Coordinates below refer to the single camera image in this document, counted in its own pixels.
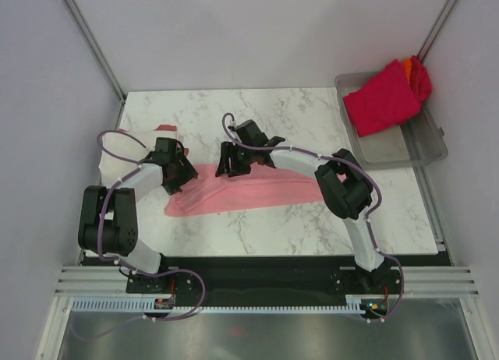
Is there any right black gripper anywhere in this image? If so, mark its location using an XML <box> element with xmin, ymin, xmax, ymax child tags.
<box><xmin>216</xmin><ymin>141</ymin><xmax>255</xmax><ymax>178</ymax></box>

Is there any pink t shirt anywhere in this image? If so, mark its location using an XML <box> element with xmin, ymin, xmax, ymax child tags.
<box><xmin>165</xmin><ymin>164</ymin><xmax>323</xmax><ymax>217</ymax></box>

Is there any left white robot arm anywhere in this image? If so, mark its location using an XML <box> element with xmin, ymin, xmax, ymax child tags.
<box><xmin>78</xmin><ymin>132</ymin><xmax>198</xmax><ymax>292</ymax></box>

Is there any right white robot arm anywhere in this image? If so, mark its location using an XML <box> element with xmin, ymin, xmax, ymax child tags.
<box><xmin>215</xmin><ymin>113</ymin><xmax>387</xmax><ymax>293</ymax></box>

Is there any folded dark red t shirt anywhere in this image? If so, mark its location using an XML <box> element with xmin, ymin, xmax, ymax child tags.
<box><xmin>119</xmin><ymin>124</ymin><xmax>185</xmax><ymax>150</ymax></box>

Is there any folded cream t shirt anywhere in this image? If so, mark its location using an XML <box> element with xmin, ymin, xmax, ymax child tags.
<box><xmin>97</xmin><ymin>129</ymin><xmax>180</xmax><ymax>182</ymax></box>

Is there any crimson t shirt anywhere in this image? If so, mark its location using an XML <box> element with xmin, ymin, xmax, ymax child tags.
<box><xmin>343</xmin><ymin>59</ymin><xmax>423</xmax><ymax>138</ymax></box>

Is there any grey plastic tray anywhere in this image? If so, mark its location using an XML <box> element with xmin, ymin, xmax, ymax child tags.
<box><xmin>334</xmin><ymin>72</ymin><xmax>448</xmax><ymax>170</ymax></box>

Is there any orange t shirt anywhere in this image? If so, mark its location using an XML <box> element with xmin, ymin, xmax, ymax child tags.
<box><xmin>402</xmin><ymin>58</ymin><xmax>412</xmax><ymax>80</ymax></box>

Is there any left aluminium corner profile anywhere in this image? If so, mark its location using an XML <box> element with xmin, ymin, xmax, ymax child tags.
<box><xmin>61</xmin><ymin>0</ymin><xmax>126</xmax><ymax>105</ymax></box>

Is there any aluminium corner profile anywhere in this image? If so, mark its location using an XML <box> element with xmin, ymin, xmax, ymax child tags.
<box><xmin>61</xmin><ymin>0</ymin><xmax>126</xmax><ymax>105</ymax></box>
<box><xmin>416</xmin><ymin>0</ymin><xmax>461</xmax><ymax>63</ymax></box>

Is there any right aluminium corner profile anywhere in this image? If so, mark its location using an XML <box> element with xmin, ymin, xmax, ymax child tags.
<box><xmin>416</xmin><ymin>0</ymin><xmax>461</xmax><ymax>63</ymax></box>

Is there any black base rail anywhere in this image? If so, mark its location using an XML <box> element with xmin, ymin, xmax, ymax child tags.
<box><xmin>80</xmin><ymin>253</ymin><xmax>453</xmax><ymax>309</ymax></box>

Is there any white slotted cable duct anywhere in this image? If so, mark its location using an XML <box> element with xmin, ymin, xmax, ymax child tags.
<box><xmin>71</xmin><ymin>296</ymin><xmax>376</xmax><ymax>314</ymax></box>

